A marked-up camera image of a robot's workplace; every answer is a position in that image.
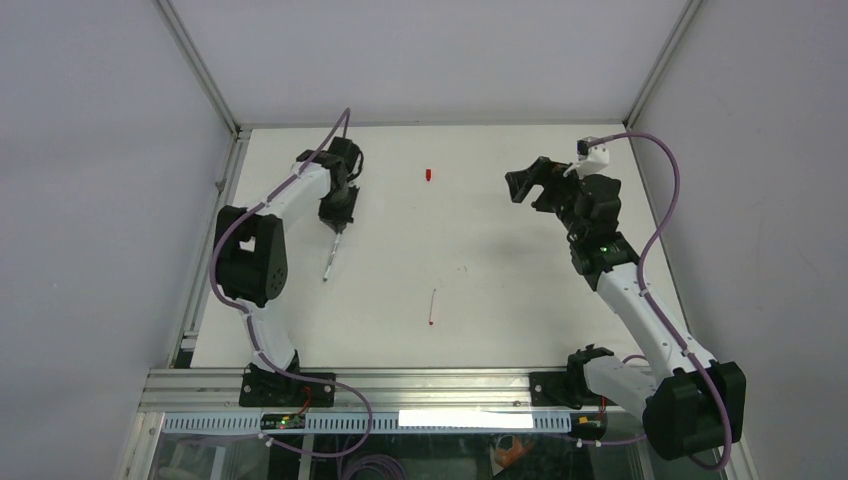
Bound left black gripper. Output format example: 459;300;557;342
316;182;358;235

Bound aluminium frame rail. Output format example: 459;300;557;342
138;367;543;412

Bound orange object below table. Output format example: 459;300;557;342
492;435;535;468

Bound white pen red end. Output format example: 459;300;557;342
427;289;438;326

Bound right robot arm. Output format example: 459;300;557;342
505;157;746;460

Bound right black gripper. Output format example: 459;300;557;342
504;157;595;241

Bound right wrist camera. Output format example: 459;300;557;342
563;137;610;178

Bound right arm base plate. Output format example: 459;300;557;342
528;370;594;409

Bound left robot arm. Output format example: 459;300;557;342
209;137;364;406

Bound white slotted cable duct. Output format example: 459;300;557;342
162;409;572;436

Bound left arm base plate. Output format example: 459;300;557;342
238;364;336;408

